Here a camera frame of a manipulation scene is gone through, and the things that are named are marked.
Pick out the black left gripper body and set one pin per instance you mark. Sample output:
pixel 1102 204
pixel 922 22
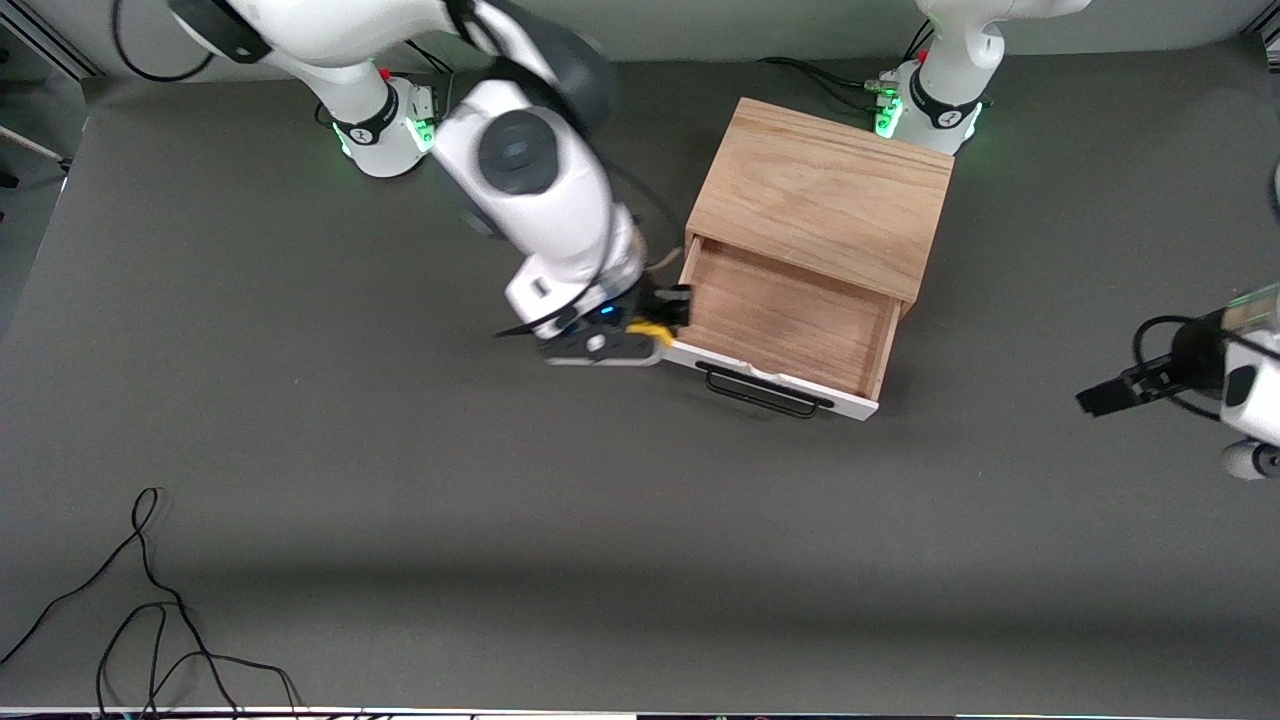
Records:
pixel 1190 353

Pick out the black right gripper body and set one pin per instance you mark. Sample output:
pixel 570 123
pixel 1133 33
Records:
pixel 654 301

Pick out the yellow cube block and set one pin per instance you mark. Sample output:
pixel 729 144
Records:
pixel 648 330

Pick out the white-fronted wooden drawer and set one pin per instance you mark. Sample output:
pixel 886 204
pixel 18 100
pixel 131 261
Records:
pixel 790 320

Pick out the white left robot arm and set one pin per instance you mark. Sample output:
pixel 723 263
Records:
pixel 950 60

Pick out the wooden drawer cabinet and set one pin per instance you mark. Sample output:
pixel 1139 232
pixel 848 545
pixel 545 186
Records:
pixel 820 190

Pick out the grey table mat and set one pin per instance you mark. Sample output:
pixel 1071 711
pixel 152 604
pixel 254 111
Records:
pixel 640 550

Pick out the thin white rod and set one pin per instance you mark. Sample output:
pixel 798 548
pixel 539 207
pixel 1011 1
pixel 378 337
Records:
pixel 35 147

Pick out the dark metal corner frame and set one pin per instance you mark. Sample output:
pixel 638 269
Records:
pixel 1270 45

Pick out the metal frame rail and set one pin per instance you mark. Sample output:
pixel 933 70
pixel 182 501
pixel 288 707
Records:
pixel 50 42

